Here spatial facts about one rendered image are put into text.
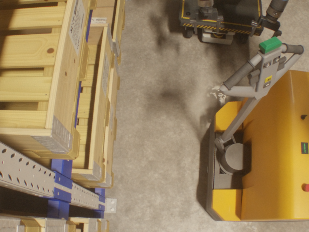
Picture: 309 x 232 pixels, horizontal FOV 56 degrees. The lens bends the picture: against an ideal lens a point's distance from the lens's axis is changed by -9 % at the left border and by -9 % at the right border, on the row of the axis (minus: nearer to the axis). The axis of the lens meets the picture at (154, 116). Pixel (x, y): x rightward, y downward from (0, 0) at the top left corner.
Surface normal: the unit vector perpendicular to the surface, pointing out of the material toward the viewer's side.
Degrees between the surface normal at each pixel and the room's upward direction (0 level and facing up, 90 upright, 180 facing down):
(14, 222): 90
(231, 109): 22
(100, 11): 0
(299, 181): 14
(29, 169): 90
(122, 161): 0
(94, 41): 90
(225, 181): 0
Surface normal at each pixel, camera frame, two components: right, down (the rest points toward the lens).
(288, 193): -0.71, -0.29
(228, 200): -0.37, -0.33
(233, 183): 0.00, -0.33
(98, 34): -0.04, 0.94
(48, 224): 1.00, 0.03
